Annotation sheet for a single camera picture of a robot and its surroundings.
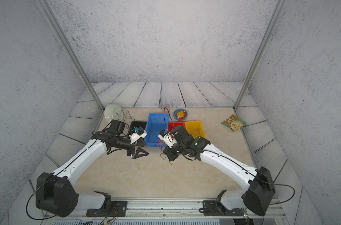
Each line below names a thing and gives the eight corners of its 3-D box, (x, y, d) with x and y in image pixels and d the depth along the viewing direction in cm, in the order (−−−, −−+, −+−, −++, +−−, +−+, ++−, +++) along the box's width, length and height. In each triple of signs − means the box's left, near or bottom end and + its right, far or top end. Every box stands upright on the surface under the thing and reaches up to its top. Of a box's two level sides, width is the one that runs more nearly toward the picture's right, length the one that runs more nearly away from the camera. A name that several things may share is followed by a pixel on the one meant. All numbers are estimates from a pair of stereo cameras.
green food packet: (236, 132, 107) (237, 131, 105) (221, 123, 114) (222, 121, 112) (245, 124, 113) (246, 122, 111) (230, 115, 119) (231, 113, 117)
